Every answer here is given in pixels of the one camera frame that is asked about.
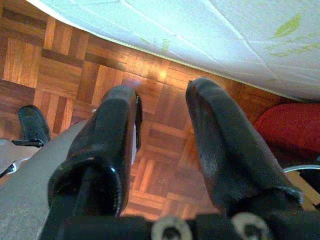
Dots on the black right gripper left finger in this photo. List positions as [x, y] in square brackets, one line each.
[105, 140]

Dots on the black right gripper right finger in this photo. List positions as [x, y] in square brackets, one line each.
[225, 140]

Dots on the large red cushion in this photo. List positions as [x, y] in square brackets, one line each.
[287, 125]

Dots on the black round waste bin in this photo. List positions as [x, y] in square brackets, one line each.
[311, 178]

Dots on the white mattress green leaf print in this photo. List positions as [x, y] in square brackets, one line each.
[200, 30]

